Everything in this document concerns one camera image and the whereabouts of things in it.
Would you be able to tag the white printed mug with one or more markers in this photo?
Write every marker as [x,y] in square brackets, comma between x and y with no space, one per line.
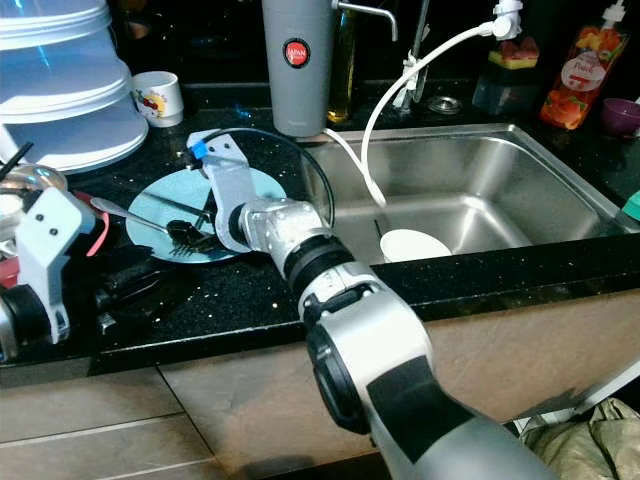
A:
[157,100]

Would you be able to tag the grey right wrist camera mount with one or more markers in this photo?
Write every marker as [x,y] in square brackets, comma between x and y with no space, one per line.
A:
[230,170]

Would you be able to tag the stainless steel bowl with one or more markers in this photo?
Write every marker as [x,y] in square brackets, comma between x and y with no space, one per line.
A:
[30,190]

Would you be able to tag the watermelon pattern sponge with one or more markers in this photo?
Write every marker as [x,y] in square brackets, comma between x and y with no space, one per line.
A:
[513,55]

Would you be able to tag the red plate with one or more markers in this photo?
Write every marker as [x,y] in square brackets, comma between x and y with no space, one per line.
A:
[95,225]

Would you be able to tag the crumpled beige bag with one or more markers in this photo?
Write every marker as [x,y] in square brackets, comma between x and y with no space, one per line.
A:
[590,440]

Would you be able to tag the green sponge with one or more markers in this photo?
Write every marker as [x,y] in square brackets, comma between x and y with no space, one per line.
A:
[632,207]

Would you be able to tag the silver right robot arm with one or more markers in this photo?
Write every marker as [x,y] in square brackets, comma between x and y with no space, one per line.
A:
[440,380]

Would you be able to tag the light blue plate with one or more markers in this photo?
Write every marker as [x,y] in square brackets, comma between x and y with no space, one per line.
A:
[165,180]

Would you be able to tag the purple cup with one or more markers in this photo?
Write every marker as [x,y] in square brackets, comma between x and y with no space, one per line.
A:
[622,117]

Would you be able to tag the peach label soap bottle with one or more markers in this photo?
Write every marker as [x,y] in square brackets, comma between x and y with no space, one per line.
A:
[582,80]

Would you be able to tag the white bowl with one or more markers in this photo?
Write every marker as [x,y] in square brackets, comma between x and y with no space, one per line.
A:
[415,245]

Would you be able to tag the grey water filter canister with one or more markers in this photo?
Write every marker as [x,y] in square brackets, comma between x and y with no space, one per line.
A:
[298,90]

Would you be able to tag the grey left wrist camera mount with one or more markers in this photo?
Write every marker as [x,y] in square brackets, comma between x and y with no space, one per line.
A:
[60,245]

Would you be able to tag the stainless steel sink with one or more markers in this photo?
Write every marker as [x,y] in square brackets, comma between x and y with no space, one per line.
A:
[510,180]

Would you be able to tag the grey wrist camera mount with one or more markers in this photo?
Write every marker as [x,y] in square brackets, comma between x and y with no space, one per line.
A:
[60,245]
[230,170]

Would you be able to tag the white tiered food container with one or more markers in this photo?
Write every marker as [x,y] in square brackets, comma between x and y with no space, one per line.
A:
[60,90]

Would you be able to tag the black chopstick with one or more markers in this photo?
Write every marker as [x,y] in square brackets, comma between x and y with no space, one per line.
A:
[185,213]
[185,203]
[15,160]

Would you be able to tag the round chrome sink cap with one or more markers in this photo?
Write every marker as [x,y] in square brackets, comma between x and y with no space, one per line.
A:
[444,104]

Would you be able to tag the black sponge holder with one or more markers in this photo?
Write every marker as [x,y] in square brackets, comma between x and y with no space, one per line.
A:
[508,92]

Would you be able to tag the yellow oil bottle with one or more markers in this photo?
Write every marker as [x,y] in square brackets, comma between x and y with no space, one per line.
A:
[346,70]

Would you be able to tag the chrome sink faucet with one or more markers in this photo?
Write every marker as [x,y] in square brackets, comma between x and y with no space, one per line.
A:
[510,18]

